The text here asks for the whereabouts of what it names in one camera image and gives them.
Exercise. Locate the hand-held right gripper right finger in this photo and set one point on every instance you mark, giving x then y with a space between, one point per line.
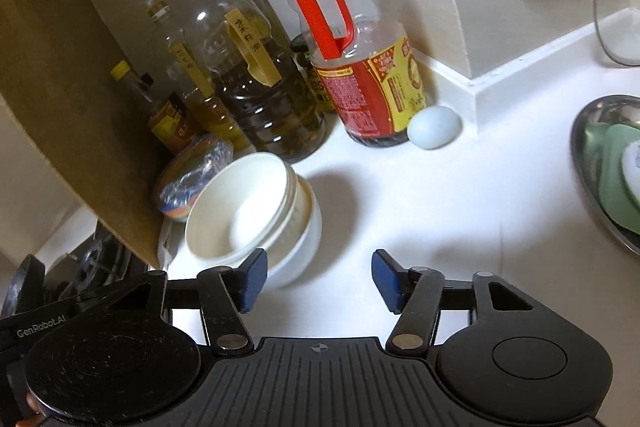
387 279

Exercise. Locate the slim yellow oil bottle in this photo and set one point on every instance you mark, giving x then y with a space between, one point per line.
210 117

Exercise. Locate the white floral plate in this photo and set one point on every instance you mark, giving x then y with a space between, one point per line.
632 172

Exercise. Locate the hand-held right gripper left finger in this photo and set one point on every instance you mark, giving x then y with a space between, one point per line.
252 279

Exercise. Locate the black gas stove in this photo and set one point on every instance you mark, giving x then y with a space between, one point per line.
95 262

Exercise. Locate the white ceramic bowl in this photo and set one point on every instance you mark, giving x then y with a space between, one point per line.
300 247

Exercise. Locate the large shallow steel basin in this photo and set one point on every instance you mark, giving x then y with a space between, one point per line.
590 147

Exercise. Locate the brown cardboard panel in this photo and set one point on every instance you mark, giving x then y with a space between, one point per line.
65 82

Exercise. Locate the pale blue egg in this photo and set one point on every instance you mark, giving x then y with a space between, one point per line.
434 128

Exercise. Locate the plastic-wrapped orange bowl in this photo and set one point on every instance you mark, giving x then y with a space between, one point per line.
190 177

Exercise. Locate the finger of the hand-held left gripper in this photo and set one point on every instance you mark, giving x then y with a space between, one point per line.
25 282

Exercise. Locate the small jar dark lid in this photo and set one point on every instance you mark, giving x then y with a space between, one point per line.
320 92

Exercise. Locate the green plastic tray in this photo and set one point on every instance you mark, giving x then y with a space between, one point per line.
612 177

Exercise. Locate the small yellow-capped bottle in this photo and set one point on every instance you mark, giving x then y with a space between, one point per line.
172 127

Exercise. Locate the person's left hand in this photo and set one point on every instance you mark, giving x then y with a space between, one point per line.
32 408

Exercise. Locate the large dark oil bottle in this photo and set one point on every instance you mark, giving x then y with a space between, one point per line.
270 107

